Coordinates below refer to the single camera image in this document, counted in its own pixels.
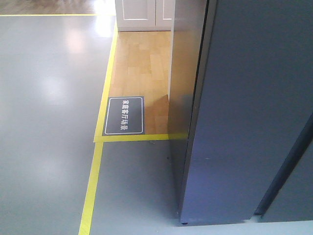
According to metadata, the dark grey fridge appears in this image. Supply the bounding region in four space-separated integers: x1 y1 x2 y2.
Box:
180 0 313 225

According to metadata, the dark floor sign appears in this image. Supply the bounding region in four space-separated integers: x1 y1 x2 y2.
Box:
103 96 145 136

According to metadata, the white cupboard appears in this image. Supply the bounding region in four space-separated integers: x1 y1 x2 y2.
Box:
115 0 175 32

